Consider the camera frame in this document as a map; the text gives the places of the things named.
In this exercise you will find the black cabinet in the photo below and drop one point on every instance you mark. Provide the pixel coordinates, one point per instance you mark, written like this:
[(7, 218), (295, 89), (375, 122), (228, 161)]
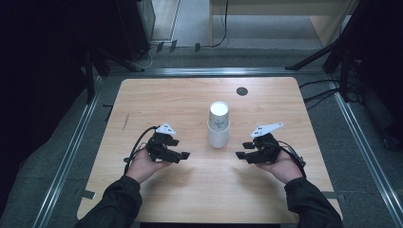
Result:
[(133, 25)]

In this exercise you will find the black tripod stand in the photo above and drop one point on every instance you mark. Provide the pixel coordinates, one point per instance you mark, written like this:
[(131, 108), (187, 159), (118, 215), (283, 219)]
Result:
[(316, 57)]

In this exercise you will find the aluminium frame rail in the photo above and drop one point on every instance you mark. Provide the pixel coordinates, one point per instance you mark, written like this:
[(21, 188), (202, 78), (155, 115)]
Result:
[(70, 158), (361, 142), (190, 72)]

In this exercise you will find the small dark floor bracket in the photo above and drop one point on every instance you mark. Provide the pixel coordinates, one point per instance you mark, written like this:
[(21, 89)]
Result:
[(197, 47), (160, 47), (173, 46)]

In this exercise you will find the person's left hand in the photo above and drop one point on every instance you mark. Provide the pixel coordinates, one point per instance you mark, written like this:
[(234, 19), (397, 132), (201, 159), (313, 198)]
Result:
[(142, 166)]

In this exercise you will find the black metal stand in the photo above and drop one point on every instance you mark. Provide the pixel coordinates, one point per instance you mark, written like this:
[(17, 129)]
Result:
[(90, 79)]

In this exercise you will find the light wooden desk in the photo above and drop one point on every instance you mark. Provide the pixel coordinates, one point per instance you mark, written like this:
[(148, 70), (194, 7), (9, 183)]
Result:
[(323, 25)]

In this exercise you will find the black round table grommet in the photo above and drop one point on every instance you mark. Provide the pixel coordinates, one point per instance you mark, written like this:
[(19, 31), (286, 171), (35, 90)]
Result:
[(242, 91)]

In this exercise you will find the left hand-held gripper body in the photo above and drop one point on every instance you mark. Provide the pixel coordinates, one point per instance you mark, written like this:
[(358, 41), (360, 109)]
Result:
[(157, 148)]

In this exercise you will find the person's right hand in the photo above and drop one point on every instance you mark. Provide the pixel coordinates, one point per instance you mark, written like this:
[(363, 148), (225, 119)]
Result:
[(285, 169)]

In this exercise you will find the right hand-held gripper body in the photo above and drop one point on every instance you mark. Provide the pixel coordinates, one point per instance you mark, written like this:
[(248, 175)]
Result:
[(267, 148)]

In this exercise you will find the black curtain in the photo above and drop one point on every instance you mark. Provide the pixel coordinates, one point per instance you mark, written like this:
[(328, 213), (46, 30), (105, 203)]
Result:
[(38, 63), (389, 47)]

